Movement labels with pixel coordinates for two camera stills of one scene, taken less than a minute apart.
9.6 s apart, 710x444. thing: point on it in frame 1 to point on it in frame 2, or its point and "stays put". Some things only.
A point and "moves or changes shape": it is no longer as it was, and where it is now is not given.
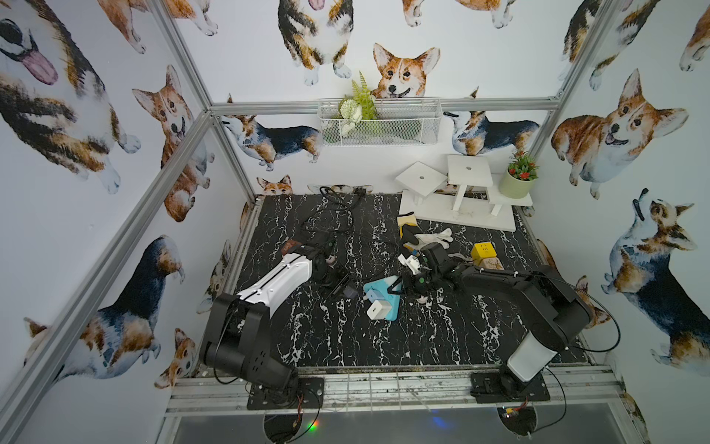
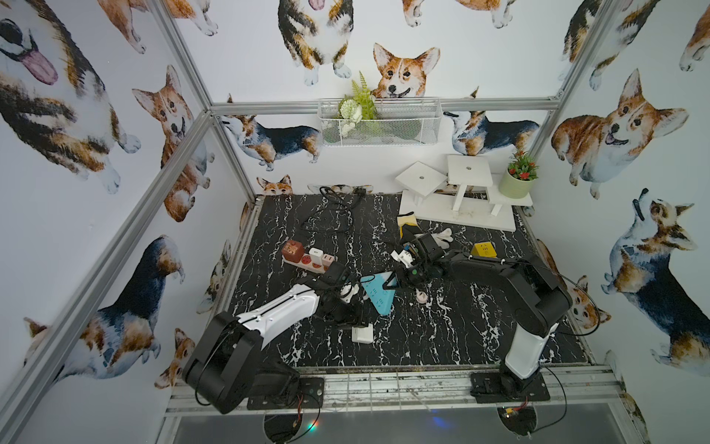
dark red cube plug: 289,246 stays put
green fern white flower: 361,105 stays put
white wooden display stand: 463,195 stays put
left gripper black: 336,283 to 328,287
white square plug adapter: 379,310 to 362,335
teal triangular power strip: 393,298 moves or changes shape
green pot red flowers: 517,182 stays put
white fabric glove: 442,238 stays put
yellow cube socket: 481,251 stays put
